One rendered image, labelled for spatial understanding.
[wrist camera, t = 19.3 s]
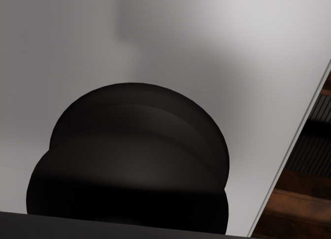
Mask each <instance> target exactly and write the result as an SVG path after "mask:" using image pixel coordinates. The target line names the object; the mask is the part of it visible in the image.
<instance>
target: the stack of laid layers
mask: <svg viewBox="0 0 331 239"><path fill-rule="evenodd" d="M330 70H331V64H330V66H329V68H328V70H327V72H326V74H325V76H324V79H323V81H322V83H321V85H320V87H319V89H318V91H317V93H316V95H315V97H314V100H313V102H312V104H311V106H310V108H309V110H308V112H307V114H306V116H305V118H304V121H303V123H302V125H301V127H300V129H299V131H298V133H297V135H296V137H295V139H294V142H293V144H292V146H291V148H290V150H289V152H288V154H287V156H286V158H285V160H284V163H283V165H282V167H281V169H280V171H279V173H278V175H277V177H276V179H275V181H274V184H273V186H272V188H271V190H270V192H269V194H268V196H267V198H266V200H265V203H264V205H263V207H262V209H261V211H260V213H259V215H258V217H257V219H256V221H255V223H254V226H253V228H252V230H251V232H250V234H249V236H248V237H250V236H251V234H252V232H253V230H254V228H255V226H256V224H257V222H258V220H259V218H260V216H261V214H262V211H263V209H264V207H265V205H266V203H267V201H268V199H269V197H270V195H271V193H272V191H273V189H274V186H275V184H276V182H277V180H278V178H279V176H280V174H281V172H282V170H283V168H284V166H285V164H286V162H287V159H288V157H289V155H290V153H291V151H292V149H293V147H294V145H295V143H296V141H297V139H298V137H299V134H300V132H301V130H302V128H303V126H304V124H305V122H306V120H307V118H308V116H309V114H310V112H311V110H312V107H313V105H314V103H315V101H316V99H317V97H318V95H319V93H320V91H321V89H322V87H323V85H324V83H325V80H326V78H327V76H328V74H329V72H330Z"/></svg>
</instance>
